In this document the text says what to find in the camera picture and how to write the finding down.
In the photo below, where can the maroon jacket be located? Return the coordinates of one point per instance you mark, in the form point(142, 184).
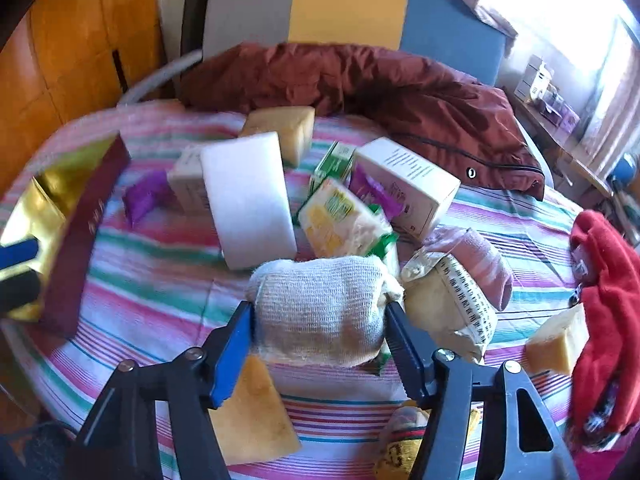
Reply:
point(448, 117)

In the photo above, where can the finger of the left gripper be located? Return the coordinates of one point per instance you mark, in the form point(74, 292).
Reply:
point(19, 290)
point(19, 252)

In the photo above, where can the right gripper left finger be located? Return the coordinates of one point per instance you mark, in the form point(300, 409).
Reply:
point(227, 348)

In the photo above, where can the red fleece garment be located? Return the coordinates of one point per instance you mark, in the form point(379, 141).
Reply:
point(611, 305)

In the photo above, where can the cracker packet green yellow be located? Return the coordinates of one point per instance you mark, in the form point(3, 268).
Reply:
point(337, 224)

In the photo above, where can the grey yellow blue chair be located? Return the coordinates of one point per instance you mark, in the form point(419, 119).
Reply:
point(447, 31)

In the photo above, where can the white foam block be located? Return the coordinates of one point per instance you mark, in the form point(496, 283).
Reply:
point(246, 191)

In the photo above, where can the yellow patterned sock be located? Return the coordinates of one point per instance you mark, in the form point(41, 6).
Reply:
point(400, 441)

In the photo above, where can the yellow sponge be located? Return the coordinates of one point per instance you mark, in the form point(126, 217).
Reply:
point(293, 124)
point(558, 343)
point(253, 426)

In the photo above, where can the maroon gold storage box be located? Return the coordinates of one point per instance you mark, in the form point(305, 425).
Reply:
point(62, 207)

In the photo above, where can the small green white box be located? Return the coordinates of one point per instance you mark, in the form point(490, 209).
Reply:
point(336, 164)

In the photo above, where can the striped pink green tablecloth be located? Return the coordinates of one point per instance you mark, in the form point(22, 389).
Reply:
point(154, 290)

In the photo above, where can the white medicine box printed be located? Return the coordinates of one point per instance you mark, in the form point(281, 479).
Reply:
point(186, 180)

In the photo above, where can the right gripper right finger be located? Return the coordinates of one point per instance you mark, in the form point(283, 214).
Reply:
point(412, 351)

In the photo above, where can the white cream sock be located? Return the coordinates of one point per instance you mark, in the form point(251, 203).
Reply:
point(325, 312)

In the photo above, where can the pink rolled sock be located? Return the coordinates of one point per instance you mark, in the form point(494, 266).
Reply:
point(480, 259)

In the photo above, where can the white carton box large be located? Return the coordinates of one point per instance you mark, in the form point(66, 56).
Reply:
point(424, 190)

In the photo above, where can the wooden desk with clutter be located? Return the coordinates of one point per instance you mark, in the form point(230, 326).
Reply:
point(552, 124)

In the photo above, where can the purple snack pouch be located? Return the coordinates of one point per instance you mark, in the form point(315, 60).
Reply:
point(150, 192)
point(371, 192)

